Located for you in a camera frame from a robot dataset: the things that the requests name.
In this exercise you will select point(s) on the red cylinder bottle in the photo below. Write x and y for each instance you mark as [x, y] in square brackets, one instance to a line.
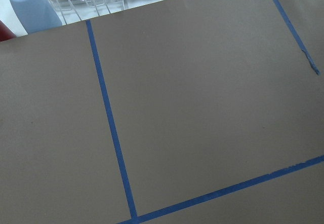
[5, 32]

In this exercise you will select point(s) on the blue plastic cup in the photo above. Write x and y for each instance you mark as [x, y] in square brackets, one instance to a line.
[35, 15]

